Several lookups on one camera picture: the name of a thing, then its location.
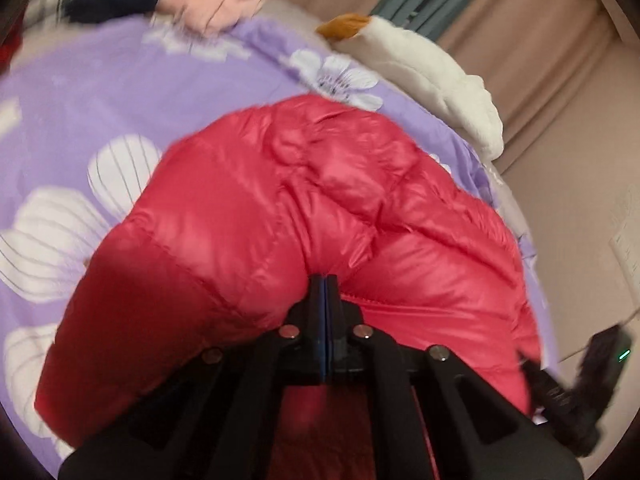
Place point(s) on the folded dark red jackets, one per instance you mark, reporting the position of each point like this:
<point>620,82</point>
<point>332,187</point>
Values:
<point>7,47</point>

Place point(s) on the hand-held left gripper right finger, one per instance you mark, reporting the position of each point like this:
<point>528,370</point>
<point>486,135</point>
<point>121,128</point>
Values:
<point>331,310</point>

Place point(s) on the red puffer jacket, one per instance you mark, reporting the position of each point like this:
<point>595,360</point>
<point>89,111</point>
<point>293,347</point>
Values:
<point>300,200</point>

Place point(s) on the pink clothes pile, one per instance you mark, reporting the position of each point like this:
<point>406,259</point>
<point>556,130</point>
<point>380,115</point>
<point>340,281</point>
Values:
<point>215,0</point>

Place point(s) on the white wall socket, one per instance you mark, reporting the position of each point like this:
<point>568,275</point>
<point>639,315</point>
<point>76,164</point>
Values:
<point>625,255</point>

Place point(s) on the white goose plush toy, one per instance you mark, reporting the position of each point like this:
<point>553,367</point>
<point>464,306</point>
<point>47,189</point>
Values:
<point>425,75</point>

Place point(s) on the purple floral blanket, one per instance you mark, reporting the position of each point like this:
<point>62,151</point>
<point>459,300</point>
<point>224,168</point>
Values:
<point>100,110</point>

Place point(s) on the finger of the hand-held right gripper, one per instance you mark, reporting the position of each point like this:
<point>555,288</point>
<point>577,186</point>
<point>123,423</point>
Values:
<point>532,375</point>

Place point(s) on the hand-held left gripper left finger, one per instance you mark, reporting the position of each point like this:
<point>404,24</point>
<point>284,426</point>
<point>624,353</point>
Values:
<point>316,310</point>

